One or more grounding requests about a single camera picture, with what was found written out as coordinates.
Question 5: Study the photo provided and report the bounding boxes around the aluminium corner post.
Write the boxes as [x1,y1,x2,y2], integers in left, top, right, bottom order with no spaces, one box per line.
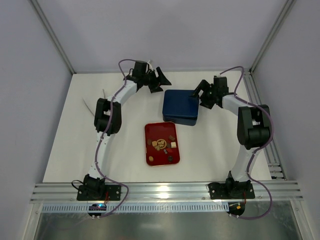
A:
[28,0,76,75]
[249,0,297,75]

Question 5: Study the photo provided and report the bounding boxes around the blue tin lid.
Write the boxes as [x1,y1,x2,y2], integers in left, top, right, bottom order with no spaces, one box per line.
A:
[162,89,199,119]

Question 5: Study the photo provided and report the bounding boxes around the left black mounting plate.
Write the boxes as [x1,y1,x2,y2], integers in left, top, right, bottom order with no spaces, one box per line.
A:
[76,184,121,201]

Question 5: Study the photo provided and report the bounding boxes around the white square chocolate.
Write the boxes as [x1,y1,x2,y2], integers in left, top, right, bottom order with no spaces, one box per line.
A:
[170,142,177,148]

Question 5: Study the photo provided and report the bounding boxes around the right aluminium corner post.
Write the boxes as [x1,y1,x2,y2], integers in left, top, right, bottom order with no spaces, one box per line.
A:
[249,0,297,75]

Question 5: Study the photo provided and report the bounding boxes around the red lacquer tray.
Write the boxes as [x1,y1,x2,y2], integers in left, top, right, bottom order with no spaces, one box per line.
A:
[144,122,181,167]

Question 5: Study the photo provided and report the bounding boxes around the left aluminium corner post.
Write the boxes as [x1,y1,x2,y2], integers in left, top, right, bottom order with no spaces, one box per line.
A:
[28,0,76,75]

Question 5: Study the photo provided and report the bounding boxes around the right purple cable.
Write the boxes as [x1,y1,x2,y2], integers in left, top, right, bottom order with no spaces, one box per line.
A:
[219,65,274,220]

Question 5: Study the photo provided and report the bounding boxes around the black mounting plate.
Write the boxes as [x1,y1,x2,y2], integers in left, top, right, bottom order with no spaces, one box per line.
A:
[76,184,121,201]
[208,182,256,200]

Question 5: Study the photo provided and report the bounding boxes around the purple cable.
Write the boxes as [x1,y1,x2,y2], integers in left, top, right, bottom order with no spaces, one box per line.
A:
[219,65,274,220]
[95,58,130,217]

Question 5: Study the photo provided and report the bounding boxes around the aluminium front rail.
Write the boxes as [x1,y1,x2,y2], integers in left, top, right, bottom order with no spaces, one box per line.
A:
[30,180,304,204]

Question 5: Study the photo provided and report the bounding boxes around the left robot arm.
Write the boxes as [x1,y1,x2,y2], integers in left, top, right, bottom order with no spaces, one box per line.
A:
[77,59,171,201]

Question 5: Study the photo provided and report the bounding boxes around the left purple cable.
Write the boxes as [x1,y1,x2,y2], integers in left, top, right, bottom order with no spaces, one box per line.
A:
[95,58,130,217]

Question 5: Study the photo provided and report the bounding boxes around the slotted cable duct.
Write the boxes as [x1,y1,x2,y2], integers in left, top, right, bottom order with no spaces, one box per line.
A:
[41,202,229,215]

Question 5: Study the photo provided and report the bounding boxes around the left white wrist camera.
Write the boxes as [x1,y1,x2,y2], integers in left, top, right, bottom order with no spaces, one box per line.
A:
[147,60,155,72]

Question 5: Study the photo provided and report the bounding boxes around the right aluminium side rail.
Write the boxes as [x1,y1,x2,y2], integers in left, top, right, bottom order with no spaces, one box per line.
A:
[243,71,287,181]

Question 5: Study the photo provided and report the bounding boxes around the metal serving tongs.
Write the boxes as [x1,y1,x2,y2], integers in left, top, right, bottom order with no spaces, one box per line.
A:
[82,88,107,117]

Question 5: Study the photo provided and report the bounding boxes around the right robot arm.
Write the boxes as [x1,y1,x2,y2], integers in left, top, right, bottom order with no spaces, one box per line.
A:
[191,76,273,200]

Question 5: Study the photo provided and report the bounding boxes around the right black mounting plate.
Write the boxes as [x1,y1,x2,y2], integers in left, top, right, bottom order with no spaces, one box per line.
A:
[208,182,256,200]

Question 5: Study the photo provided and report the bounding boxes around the blue chocolate tin box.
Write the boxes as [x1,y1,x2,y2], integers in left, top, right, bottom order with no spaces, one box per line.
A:
[163,116,197,126]

